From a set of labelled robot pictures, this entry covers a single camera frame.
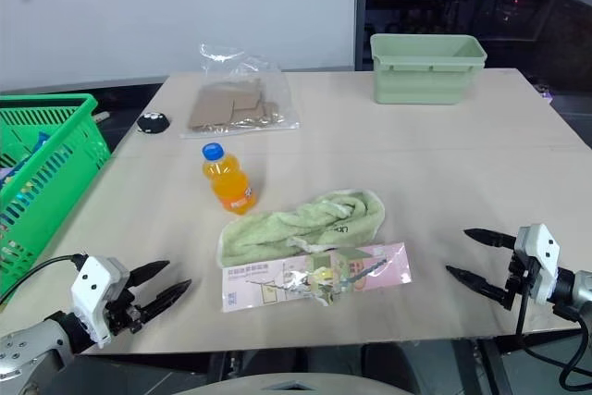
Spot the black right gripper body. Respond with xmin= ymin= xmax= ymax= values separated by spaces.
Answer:
xmin=504 ymin=249 xmax=534 ymax=311

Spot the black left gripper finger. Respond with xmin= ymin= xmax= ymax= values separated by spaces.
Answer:
xmin=138 ymin=278 xmax=193 ymax=323
xmin=129 ymin=259 xmax=171 ymax=290

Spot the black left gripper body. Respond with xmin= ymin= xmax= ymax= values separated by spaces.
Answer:
xmin=105 ymin=289 xmax=144 ymax=337

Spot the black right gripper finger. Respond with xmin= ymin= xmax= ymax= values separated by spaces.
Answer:
xmin=445 ymin=265 xmax=511 ymax=310
xmin=462 ymin=228 xmax=516 ymax=251

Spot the green plastic shopping basket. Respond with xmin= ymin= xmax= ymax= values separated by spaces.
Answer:
xmin=0 ymin=93 xmax=113 ymax=297

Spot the pink packaged paper model kit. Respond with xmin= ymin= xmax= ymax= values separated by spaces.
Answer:
xmin=220 ymin=241 xmax=413 ymax=315

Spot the orange juice bottle blue cap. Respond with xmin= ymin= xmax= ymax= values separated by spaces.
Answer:
xmin=201 ymin=142 xmax=259 ymax=216

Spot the light green towel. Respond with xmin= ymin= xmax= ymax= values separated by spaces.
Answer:
xmin=217 ymin=187 xmax=387 ymax=270

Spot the black round paw-print object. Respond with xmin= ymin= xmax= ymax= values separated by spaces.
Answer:
xmin=136 ymin=110 xmax=171 ymax=136

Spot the grey rounded robot torso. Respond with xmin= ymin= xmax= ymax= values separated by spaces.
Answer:
xmin=173 ymin=370 xmax=420 ymax=395

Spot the blue snack packet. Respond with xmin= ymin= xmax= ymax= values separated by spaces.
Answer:
xmin=12 ymin=130 xmax=51 ymax=170

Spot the pale green plastic storage box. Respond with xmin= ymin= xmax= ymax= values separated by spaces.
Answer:
xmin=369 ymin=33 xmax=488 ymax=105

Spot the clear bag of cardboard pieces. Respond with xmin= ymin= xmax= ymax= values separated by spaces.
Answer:
xmin=179 ymin=41 xmax=302 ymax=140

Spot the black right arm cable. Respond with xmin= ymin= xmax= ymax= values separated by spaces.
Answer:
xmin=514 ymin=274 xmax=592 ymax=390

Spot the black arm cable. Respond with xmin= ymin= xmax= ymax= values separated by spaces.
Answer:
xmin=0 ymin=253 xmax=89 ymax=303
xmin=514 ymin=274 xmax=592 ymax=390

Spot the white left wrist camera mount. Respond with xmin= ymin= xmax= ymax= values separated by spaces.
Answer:
xmin=69 ymin=254 xmax=132 ymax=350

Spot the black table leg frame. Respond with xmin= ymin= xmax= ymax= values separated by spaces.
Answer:
xmin=475 ymin=337 xmax=517 ymax=395

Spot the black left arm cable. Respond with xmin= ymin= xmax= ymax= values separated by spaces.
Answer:
xmin=0 ymin=253 xmax=89 ymax=303

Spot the dark window frame post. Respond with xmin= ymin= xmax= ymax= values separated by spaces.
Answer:
xmin=354 ymin=0 xmax=370 ymax=72

